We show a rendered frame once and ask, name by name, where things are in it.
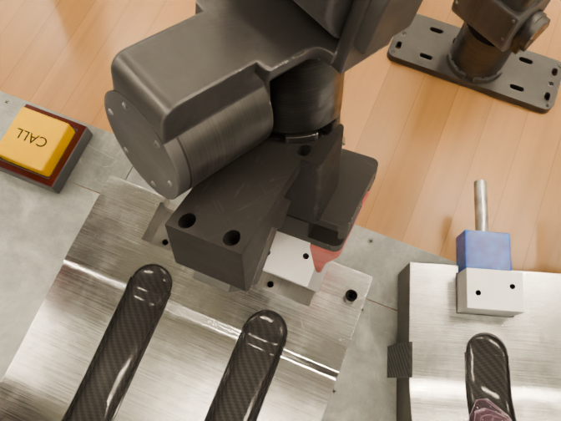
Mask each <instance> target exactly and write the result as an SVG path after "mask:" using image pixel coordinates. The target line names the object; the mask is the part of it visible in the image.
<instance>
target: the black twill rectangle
mask: <svg viewBox="0 0 561 421"><path fill-rule="evenodd" d="M387 378H412V342H405V343H400V344H396V345H392V346H388V347H387Z"/></svg>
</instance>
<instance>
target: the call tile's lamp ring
mask: <svg viewBox="0 0 561 421"><path fill-rule="evenodd" d="M24 107H25V108H28V109H31V110H33V111H36V112H39V113H40V114H45V115H47V116H49V117H52V118H54V119H58V120H60V121H63V122H65V123H67V124H69V125H70V126H71V127H72V128H75V129H77V130H78V131H77V132H76V134H75V136H74V137H73V139H72V141H71V142H70V144H69V146H68V148H67V149H66V150H65V152H64V154H63V156H62V158H61V160H60V161H59V162H58V165H57V166H56V168H55V170H54V171H53V173H52V174H51V176H50V178H49V179H46V178H44V177H42V176H40V175H36V174H34V173H32V172H29V171H27V170H24V169H21V168H19V167H17V166H15V165H11V164H9V163H7V162H4V161H1V160H0V167H2V168H4V169H6V170H10V171H12V172H14V173H17V174H19V175H22V176H25V177H27V178H29V179H31V180H35V181H37V182H39V183H42V184H44V185H47V186H50V187H52V186H53V184H54V182H55V180H56V179H57V178H58V175H59V173H60V172H61V170H62V168H63V167H64V165H65V163H66V162H67V160H68V158H69V156H70V155H71V153H72V152H73V149H74V147H75V146H76V144H77V143H78V141H79V139H80V137H81V136H82V134H83V132H84V131H85V129H86V126H84V125H81V124H78V123H75V122H73V121H71V120H68V119H65V118H62V117H59V116H57V115H55V114H51V113H49V112H47V111H44V110H41V109H38V108H35V107H33V106H31V105H28V104H26V105H25V106H24Z"/></svg>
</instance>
